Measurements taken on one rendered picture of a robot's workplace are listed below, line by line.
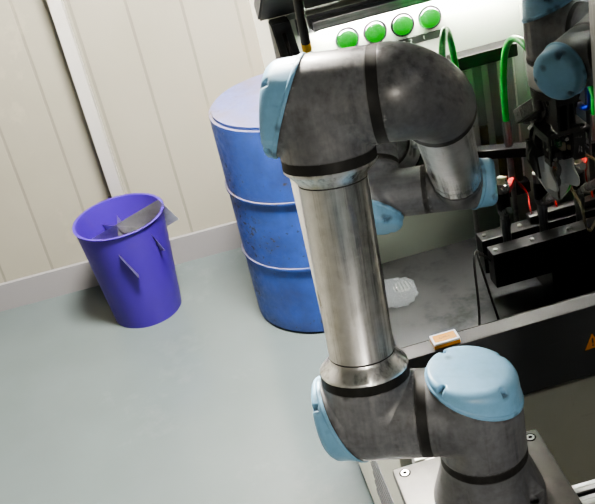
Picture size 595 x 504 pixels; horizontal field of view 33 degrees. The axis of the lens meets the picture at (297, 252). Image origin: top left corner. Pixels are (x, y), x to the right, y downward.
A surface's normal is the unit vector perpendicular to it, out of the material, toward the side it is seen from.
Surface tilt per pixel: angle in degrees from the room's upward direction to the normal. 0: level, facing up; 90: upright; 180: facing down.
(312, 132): 80
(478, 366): 8
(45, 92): 90
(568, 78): 90
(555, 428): 90
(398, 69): 44
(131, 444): 0
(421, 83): 67
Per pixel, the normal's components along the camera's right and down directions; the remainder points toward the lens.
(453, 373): -0.07, -0.85
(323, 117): -0.12, 0.41
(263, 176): -0.39, 0.53
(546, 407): 0.20, 0.46
